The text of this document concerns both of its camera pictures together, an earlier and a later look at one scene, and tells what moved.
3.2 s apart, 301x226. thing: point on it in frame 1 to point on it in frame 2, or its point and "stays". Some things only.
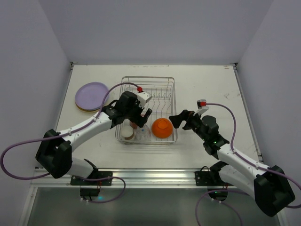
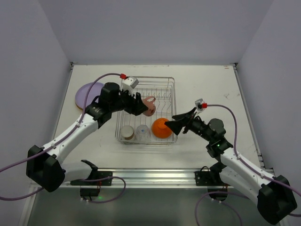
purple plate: (90, 95) stays
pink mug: (133, 125) to (151, 108)
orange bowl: (162, 128) stays
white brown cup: (127, 132) stays
